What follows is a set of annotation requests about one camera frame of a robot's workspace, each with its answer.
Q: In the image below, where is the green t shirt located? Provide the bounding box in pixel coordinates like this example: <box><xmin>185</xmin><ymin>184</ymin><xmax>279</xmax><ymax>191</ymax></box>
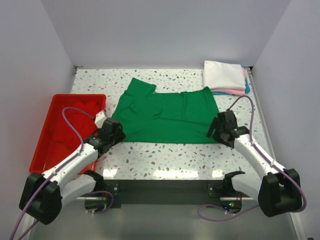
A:
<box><xmin>112</xmin><ymin>78</ymin><xmax>219</xmax><ymax>144</ymax></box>

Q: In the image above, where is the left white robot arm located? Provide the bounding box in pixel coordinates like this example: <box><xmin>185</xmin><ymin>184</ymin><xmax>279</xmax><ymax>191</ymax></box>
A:
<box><xmin>19</xmin><ymin>117</ymin><xmax>126</xmax><ymax>225</ymax></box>

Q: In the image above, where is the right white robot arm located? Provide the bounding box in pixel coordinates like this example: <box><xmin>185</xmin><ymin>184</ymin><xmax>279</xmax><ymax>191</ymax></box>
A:
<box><xmin>206</xmin><ymin>110</ymin><xmax>303</xmax><ymax>217</ymax></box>

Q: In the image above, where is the folded pink t shirt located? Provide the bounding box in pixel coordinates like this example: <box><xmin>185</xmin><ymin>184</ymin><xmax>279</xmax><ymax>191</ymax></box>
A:
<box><xmin>211</xmin><ymin>68</ymin><xmax>251</xmax><ymax>96</ymax></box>

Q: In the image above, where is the folded teal t shirt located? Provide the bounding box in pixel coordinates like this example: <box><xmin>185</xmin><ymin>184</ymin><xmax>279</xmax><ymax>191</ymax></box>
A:
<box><xmin>212</xmin><ymin>77</ymin><xmax>251</xmax><ymax>96</ymax></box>

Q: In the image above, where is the folded white t shirt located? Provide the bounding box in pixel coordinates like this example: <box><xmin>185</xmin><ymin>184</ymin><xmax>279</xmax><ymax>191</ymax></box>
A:
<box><xmin>203</xmin><ymin>60</ymin><xmax>246</xmax><ymax>90</ymax></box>

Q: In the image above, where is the red plastic bin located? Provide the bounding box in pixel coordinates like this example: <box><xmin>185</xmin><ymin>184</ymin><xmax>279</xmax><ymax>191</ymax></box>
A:
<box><xmin>29</xmin><ymin>94</ymin><xmax>107</xmax><ymax>174</ymax></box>

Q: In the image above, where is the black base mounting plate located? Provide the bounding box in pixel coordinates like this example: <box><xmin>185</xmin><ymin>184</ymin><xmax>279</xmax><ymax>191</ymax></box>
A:
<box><xmin>84</xmin><ymin>178</ymin><xmax>253</xmax><ymax>213</ymax></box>

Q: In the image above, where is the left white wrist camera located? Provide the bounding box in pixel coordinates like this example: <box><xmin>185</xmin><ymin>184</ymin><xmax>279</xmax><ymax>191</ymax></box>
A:
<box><xmin>94</xmin><ymin>110</ymin><xmax>108</xmax><ymax>128</ymax></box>

